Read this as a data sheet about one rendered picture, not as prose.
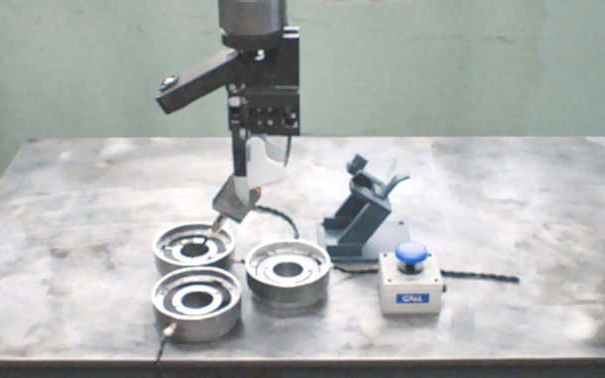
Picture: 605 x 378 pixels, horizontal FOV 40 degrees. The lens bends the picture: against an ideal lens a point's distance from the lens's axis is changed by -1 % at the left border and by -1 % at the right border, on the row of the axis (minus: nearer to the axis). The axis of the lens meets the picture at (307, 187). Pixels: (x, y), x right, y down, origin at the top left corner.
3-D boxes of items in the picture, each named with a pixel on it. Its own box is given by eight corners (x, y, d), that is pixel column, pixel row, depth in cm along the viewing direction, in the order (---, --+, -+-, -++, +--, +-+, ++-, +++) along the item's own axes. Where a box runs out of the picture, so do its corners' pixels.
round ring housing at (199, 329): (189, 285, 107) (187, 258, 105) (259, 309, 103) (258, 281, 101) (136, 329, 99) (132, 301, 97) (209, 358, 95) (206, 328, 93)
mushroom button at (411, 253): (394, 290, 102) (396, 255, 99) (391, 272, 105) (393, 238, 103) (427, 290, 102) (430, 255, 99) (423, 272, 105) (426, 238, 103)
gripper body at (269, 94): (300, 143, 95) (299, 40, 89) (223, 144, 95) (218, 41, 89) (299, 116, 101) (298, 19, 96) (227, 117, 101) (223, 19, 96)
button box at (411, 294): (382, 315, 102) (384, 281, 99) (377, 282, 108) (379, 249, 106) (449, 315, 102) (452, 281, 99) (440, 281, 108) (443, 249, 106)
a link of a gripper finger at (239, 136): (246, 181, 95) (244, 107, 92) (233, 181, 95) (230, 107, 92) (248, 166, 100) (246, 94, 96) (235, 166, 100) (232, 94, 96)
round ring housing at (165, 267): (145, 288, 107) (142, 261, 105) (168, 245, 116) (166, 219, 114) (226, 295, 105) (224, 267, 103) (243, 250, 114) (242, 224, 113)
